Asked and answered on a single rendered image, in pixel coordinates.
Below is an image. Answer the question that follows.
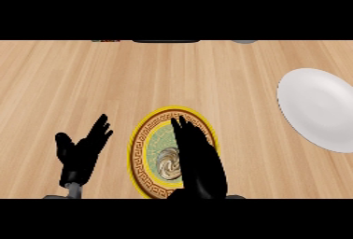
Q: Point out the grey round object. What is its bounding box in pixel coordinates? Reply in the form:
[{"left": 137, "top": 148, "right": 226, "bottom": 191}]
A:
[{"left": 230, "top": 39, "right": 260, "bottom": 45}]

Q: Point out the swirled frosting cupcake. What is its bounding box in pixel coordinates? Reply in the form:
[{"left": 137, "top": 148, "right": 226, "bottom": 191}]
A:
[{"left": 155, "top": 147, "right": 181, "bottom": 181}]

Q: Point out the dark flat appliance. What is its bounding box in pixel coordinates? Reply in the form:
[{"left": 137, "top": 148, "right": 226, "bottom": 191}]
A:
[{"left": 131, "top": 39, "right": 202, "bottom": 44}]

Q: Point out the yellow patterned plate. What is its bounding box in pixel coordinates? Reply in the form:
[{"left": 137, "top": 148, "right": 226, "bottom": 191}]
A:
[{"left": 127, "top": 105, "right": 220, "bottom": 200}]

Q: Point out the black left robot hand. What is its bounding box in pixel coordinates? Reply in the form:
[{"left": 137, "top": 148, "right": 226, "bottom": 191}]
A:
[{"left": 53, "top": 113, "right": 113, "bottom": 189}]

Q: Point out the white plate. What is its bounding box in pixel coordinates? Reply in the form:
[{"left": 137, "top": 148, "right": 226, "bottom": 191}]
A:
[{"left": 276, "top": 67, "right": 353, "bottom": 154}]

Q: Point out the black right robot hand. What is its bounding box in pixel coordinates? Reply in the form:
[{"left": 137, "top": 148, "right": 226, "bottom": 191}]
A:
[{"left": 165, "top": 115, "right": 229, "bottom": 200}]

